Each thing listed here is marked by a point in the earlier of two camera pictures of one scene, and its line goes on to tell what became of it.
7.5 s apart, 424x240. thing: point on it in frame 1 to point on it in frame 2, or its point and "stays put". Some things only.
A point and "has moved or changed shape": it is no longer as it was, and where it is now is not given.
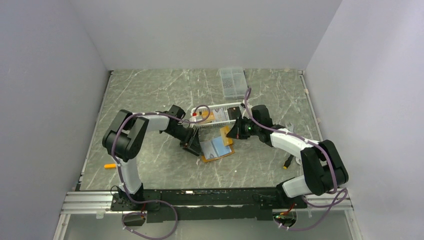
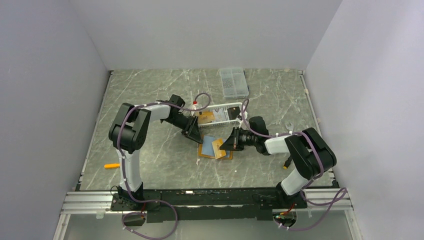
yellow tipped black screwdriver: x=288 y=162 stays put
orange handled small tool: x=110 y=166 stays put
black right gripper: x=236 y=132 to x=233 y=143
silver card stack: x=220 y=115 stays put
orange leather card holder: x=214 y=149 has moved or changed shape
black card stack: x=233 y=112 stays put
